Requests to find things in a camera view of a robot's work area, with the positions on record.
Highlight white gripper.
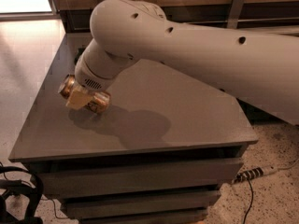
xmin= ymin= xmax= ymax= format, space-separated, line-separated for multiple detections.
xmin=66 ymin=56 xmax=114 ymax=110

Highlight orange soda can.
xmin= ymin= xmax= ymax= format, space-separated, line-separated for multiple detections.
xmin=58 ymin=75 xmax=110 ymax=114

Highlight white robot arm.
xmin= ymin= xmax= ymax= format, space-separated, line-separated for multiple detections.
xmin=75 ymin=0 xmax=299 ymax=125

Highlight green and yellow sponge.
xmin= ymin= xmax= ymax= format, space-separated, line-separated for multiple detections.
xmin=74 ymin=48 xmax=85 ymax=65

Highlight grey drawer cabinet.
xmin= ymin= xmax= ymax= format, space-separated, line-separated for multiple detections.
xmin=10 ymin=35 xmax=257 ymax=224

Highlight white power strip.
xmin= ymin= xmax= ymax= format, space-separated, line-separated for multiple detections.
xmin=232 ymin=166 xmax=278 ymax=184

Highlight right metal wall bracket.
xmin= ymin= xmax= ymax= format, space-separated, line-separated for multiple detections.
xmin=227 ymin=0 xmax=245 ymax=29

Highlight black power cable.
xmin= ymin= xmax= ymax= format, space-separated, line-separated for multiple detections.
xmin=242 ymin=178 xmax=254 ymax=224

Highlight metal wall rail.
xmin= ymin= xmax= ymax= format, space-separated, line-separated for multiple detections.
xmin=185 ymin=17 xmax=299 ymax=26

